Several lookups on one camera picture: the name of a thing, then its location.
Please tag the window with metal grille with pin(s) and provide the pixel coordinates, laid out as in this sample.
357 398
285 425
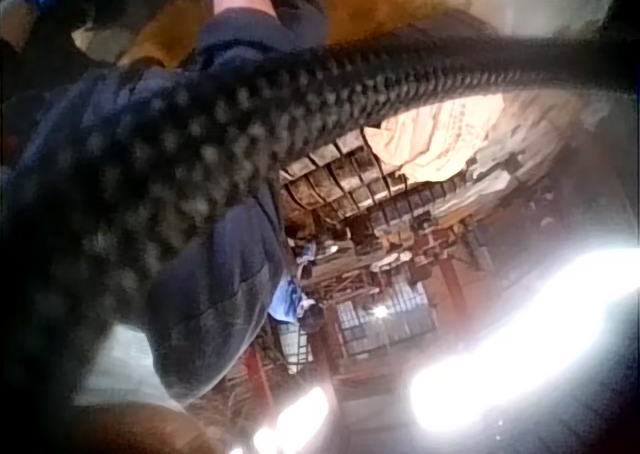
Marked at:
385 314

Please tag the red metal post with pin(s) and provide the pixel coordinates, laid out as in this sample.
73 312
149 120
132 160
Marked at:
452 284
260 379

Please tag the cream cloth sheet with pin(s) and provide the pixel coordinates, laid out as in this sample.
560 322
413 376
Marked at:
440 134

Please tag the long bright lamp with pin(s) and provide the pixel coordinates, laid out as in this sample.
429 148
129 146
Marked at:
520 344

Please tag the small bright lamp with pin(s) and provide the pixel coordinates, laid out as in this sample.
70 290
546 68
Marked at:
295 419

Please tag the cluttered workshop shelf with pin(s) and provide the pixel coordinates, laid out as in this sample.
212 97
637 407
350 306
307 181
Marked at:
400 244

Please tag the light blue cloth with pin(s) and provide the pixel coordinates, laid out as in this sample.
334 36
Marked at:
290 294

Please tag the grid of dark square tiles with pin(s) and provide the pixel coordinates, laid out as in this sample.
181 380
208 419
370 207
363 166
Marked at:
340 174

